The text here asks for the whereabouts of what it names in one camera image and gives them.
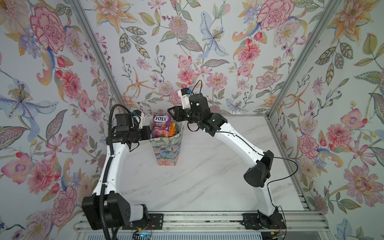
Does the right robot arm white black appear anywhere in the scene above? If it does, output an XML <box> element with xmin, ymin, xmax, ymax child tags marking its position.
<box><xmin>168</xmin><ymin>88</ymin><xmax>285</xmax><ymax>230</ymax></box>

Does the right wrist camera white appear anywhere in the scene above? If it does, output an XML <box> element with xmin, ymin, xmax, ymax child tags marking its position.
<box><xmin>178</xmin><ymin>88</ymin><xmax>192</xmax><ymax>110</ymax></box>

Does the floral paper gift bag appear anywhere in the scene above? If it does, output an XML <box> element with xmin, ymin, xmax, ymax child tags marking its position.
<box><xmin>149</xmin><ymin>114</ymin><xmax>185</xmax><ymax>166</ymax></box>

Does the orange snack pack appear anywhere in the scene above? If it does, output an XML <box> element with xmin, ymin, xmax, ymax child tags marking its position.
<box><xmin>168</xmin><ymin>121</ymin><xmax>177</xmax><ymax>138</ymax></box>

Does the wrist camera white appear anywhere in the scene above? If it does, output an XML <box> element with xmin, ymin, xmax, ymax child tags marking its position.
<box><xmin>178</xmin><ymin>88</ymin><xmax>192</xmax><ymax>110</ymax></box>
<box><xmin>132</xmin><ymin>110</ymin><xmax>144</xmax><ymax>129</ymax></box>

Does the small purple Fox's candy pack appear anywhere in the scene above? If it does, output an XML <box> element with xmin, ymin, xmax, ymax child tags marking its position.
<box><xmin>152</xmin><ymin>114</ymin><xmax>172</xmax><ymax>138</ymax></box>

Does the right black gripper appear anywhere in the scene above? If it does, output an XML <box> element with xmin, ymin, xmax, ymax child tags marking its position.
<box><xmin>167</xmin><ymin>107</ymin><xmax>202</xmax><ymax>129</ymax></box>

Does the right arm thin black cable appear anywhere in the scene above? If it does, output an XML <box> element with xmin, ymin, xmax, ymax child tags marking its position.
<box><xmin>186</xmin><ymin>79</ymin><xmax>299</xmax><ymax>240</ymax></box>

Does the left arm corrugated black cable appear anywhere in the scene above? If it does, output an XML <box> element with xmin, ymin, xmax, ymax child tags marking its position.
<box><xmin>98</xmin><ymin>103</ymin><xmax>133</xmax><ymax>240</ymax></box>

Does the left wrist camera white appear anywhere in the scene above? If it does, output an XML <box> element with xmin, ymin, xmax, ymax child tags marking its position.
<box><xmin>132</xmin><ymin>110</ymin><xmax>144</xmax><ymax>129</ymax></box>

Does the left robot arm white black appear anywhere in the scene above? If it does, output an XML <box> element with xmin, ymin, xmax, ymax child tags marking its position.
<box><xmin>82</xmin><ymin>110</ymin><xmax>151</xmax><ymax>230</ymax></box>

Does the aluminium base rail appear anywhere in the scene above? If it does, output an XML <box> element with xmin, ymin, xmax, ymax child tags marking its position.
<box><xmin>73</xmin><ymin>210</ymin><xmax>331</xmax><ymax>233</ymax></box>

